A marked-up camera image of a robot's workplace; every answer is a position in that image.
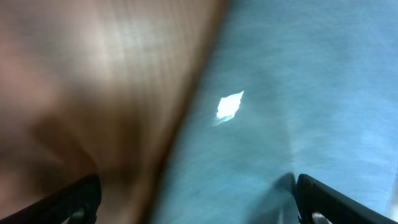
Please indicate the blue denim jeans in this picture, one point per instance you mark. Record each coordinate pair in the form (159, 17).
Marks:
(293, 87)

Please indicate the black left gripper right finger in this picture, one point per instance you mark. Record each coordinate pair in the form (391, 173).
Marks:
(319, 203)

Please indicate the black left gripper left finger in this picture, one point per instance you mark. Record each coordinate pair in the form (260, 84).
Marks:
(76, 203)

